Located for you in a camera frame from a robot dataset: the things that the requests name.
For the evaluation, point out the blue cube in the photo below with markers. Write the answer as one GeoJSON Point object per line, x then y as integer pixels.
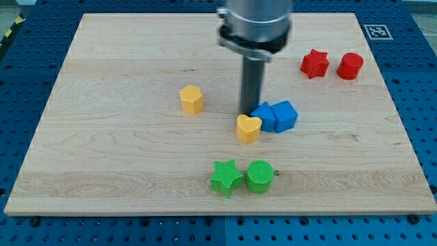
{"type": "Point", "coordinates": [286, 116]}

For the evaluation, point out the wooden board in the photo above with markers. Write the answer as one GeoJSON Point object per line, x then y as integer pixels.
{"type": "Point", "coordinates": [114, 141]}

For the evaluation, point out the yellow heart block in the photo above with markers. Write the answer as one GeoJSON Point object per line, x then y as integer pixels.
{"type": "Point", "coordinates": [248, 128]}

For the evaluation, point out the yellow hexagon block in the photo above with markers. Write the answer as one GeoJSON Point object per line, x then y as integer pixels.
{"type": "Point", "coordinates": [192, 99]}

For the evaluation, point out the blue triangular block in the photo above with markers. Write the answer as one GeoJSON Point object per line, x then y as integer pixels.
{"type": "Point", "coordinates": [265, 113]}

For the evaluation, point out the green star block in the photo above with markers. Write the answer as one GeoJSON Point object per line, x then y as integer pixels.
{"type": "Point", "coordinates": [226, 177]}

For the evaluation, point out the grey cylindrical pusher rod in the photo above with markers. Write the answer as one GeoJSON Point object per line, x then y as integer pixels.
{"type": "Point", "coordinates": [252, 77]}

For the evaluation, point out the green cylinder block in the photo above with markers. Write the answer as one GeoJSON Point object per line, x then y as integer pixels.
{"type": "Point", "coordinates": [259, 176]}

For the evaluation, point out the red star block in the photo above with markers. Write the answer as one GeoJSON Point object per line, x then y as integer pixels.
{"type": "Point", "coordinates": [315, 64]}

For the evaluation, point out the red cylinder block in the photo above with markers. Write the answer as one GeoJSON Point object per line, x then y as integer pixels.
{"type": "Point", "coordinates": [350, 66]}

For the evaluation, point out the white fiducial marker tag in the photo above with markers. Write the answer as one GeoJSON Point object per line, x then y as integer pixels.
{"type": "Point", "coordinates": [378, 32]}

